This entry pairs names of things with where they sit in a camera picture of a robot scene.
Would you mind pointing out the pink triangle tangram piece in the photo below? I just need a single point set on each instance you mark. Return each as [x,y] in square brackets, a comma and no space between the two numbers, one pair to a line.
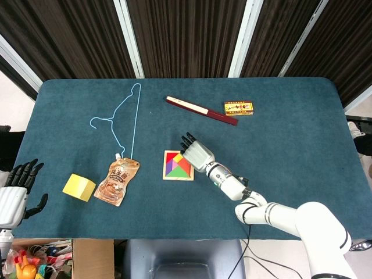
[174,165]

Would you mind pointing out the orange triangle tangram piece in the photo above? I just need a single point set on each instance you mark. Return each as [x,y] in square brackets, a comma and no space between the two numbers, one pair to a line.
[186,169]

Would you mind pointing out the yellow cube block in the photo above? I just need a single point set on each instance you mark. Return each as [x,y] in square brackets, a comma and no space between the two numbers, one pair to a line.
[77,186]

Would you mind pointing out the white sneaker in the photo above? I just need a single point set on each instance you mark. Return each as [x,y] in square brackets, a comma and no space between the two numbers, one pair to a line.
[355,129]

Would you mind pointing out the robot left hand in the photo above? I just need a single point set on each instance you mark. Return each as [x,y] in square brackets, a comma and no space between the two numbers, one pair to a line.
[13,203]

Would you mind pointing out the dark red folding fan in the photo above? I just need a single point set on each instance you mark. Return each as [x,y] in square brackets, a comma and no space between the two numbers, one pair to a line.
[223,117]

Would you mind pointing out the brown cardboard box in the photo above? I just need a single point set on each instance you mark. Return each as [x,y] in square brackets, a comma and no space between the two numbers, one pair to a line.
[93,258]

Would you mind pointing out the orange sauce spout pouch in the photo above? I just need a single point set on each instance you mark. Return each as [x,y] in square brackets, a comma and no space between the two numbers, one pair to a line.
[116,180]

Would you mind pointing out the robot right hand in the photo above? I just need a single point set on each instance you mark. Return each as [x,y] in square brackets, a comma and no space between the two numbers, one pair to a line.
[199,155]

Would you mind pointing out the dark brown pleated curtain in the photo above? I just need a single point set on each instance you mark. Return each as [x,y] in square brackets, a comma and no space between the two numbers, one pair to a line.
[67,37]
[343,43]
[189,37]
[273,37]

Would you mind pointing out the yellow square tangram piece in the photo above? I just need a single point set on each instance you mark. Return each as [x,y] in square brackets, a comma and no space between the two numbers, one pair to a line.
[178,160]

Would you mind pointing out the wooden tangram tray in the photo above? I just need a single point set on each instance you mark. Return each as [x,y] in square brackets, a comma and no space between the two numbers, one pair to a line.
[177,178]

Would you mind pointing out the teal table cloth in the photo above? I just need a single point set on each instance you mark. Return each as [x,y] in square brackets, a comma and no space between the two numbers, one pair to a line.
[87,223]

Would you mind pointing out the green triangle tangram piece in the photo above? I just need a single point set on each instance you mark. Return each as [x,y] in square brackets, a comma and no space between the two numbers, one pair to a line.
[178,173]

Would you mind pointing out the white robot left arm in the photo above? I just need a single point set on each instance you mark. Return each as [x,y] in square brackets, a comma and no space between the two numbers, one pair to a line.
[5,238]

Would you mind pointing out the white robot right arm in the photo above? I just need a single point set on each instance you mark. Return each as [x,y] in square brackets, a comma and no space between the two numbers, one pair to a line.
[314,221]

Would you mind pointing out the yellow red small carton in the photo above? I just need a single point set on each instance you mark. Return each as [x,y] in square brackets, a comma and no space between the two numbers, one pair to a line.
[238,108]

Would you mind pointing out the red triangle tangram piece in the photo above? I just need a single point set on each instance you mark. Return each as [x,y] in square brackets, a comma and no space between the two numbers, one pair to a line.
[170,155]

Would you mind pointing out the bin of mixed toys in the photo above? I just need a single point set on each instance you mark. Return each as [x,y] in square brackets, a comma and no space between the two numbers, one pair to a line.
[35,261]

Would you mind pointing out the white screen frame post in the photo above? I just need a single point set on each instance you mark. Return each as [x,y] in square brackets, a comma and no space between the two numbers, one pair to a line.
[245,37]
[17,65]
[130,37]
[300,37]
[360,103]

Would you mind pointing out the purple parallelogram tangram piece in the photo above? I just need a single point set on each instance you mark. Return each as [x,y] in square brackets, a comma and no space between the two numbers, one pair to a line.
[169,168]

